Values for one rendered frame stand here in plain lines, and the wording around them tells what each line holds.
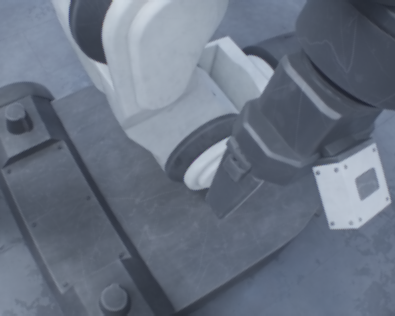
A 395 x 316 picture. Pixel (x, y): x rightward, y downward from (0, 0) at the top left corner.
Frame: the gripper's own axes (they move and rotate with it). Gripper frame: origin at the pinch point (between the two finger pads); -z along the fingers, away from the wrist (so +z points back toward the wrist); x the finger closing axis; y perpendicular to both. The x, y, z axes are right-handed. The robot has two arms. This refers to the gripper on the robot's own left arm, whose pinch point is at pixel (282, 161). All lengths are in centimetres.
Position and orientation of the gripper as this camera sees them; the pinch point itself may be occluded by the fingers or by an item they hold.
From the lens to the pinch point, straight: 34.1
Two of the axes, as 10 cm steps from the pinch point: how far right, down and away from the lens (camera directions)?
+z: 3.1, -5.8, -7.5
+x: -7.7, 3.1, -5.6
